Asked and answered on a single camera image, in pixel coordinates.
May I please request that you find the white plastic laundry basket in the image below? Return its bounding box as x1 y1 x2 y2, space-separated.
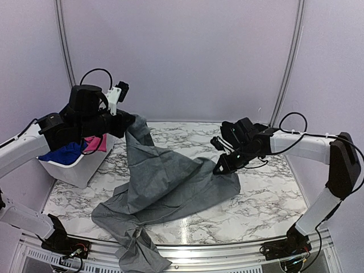
39 134 117 189

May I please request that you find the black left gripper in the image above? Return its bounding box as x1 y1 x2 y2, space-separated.
76 107 135 139

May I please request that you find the pink garment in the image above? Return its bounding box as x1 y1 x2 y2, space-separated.
83 134 107 154

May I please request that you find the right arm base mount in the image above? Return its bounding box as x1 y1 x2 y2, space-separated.
259 239 312 260

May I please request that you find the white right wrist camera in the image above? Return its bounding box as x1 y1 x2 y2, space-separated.
210 136 238 155

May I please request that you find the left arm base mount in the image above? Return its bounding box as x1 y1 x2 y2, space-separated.
39 237 91 259

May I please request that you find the blue garment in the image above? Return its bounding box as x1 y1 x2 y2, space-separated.
38 142 87 166

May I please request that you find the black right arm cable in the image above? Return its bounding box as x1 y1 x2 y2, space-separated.
244 111 364 197

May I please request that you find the right aluminium corner post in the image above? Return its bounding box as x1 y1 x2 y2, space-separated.
269 0 307 126

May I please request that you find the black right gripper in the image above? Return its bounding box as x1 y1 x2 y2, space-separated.
213 143 262 175

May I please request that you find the grey garment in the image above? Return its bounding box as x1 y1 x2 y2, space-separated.
91 115 241 272

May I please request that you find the aluminium corner post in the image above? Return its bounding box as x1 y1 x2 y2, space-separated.
269 0 307 126
54 1 82 86

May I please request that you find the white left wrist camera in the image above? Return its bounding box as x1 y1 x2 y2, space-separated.
106 81 129 116

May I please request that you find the left aluminium corner post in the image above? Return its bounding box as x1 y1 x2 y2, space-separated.
54 1 82 86

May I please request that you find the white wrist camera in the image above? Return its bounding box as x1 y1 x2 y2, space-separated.
106 81 129 116
210 136 238 155

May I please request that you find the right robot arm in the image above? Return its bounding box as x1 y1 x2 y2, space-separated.
210 118 363 255

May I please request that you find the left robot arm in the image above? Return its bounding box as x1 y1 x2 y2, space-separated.
1 82 135 253

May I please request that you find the aluminium front frame rail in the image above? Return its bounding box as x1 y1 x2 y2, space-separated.
10 230 342 272

